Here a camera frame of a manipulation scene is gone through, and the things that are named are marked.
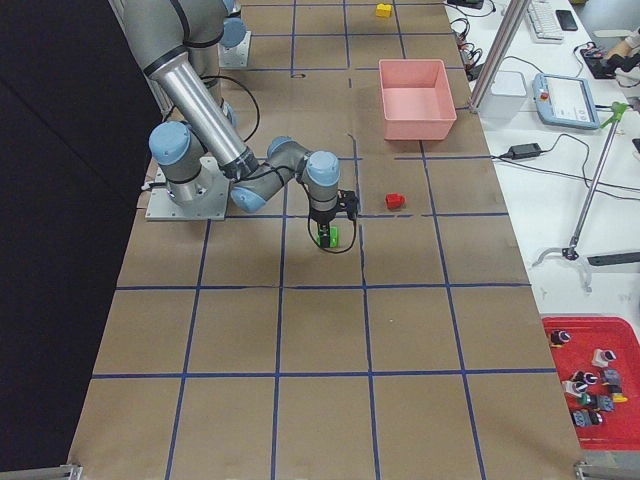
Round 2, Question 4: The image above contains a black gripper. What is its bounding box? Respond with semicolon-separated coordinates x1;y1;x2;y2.
309;207;337;248

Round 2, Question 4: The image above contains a green toy block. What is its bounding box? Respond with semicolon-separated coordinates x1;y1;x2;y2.
320;226;339;249

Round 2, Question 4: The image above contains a pink plastic box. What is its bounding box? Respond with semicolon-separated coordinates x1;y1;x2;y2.
379;59;457;141

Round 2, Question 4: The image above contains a red toy block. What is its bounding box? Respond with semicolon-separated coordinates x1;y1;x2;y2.
385;193;406;210

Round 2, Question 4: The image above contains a black power adapter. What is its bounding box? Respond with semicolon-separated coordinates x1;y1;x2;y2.
506;143;543;160

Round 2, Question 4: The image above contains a yellow toy block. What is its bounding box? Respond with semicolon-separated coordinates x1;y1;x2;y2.
375;3;393;18

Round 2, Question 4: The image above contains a white plastic container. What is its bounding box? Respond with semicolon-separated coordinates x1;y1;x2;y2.
480;70;527;120

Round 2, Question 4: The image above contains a teach pendant tablet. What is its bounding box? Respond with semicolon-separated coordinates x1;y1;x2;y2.
532;73;600;130

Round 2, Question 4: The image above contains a white keyboard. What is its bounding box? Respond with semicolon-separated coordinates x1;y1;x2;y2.
526;1;564;44

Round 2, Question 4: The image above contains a metal grabber stick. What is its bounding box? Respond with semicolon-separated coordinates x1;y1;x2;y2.
531;102;629;293

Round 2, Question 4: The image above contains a black smartphone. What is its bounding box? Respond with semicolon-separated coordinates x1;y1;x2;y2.
555;10;578;31

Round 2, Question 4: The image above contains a red parts tray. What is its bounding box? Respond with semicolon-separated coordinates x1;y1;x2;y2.
543;316;639;451

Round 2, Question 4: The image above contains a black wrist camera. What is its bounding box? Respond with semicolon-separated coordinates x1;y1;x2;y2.
338;189;359;222

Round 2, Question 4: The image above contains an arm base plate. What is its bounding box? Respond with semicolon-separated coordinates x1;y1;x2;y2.
218;31;251;70
145;156;230;221

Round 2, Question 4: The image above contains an aluminium frame post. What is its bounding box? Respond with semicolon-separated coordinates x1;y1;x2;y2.
468;0;530;114

